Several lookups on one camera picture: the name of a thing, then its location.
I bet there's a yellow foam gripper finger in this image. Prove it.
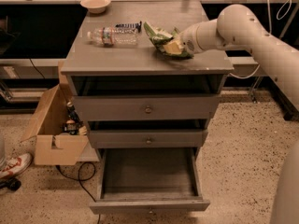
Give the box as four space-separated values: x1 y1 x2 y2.
164 40 184 55

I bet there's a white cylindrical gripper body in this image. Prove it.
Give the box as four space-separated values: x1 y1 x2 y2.
179 20 225 54

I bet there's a green jalapeno chip bag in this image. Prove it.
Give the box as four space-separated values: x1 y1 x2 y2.
143 22 193 59

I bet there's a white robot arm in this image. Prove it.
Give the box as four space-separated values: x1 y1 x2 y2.
164 4 299 224

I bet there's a grey top drawer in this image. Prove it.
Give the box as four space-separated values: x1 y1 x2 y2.
74 95 220 121

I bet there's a grey wooden drawer cabinet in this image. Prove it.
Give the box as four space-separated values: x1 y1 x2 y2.
60 0 235 161

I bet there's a grey middle drawer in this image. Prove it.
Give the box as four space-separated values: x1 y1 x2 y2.
89 130 207 148

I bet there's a grey open bottom drawer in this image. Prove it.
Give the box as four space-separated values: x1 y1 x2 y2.
90 147 209 215

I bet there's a dark striped snack bar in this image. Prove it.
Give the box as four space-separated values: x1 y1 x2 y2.
116 21 142 33

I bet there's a clear plastic water bottle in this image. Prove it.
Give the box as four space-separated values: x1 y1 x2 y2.
87 27 137 46

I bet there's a beige ceramic bowl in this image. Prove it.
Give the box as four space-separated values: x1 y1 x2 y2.
80 0 111 14

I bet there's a dark bottle in box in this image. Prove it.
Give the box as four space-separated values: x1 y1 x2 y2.
66 102 81 126

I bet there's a small cream container in box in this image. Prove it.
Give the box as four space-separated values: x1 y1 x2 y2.
78 126 87 135

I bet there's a brown cardboard box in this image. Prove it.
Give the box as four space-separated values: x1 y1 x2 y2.
21 85 96 165

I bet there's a white red sneaker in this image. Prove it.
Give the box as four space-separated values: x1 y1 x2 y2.
0 153 33 179

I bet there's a black caster wheel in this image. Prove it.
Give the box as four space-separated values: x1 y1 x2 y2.
0 178 21 191

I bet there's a white hanging cable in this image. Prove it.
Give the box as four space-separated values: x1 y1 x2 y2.
229 0 273 80

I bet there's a black floor cable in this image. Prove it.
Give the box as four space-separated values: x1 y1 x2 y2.
55 161 102 224

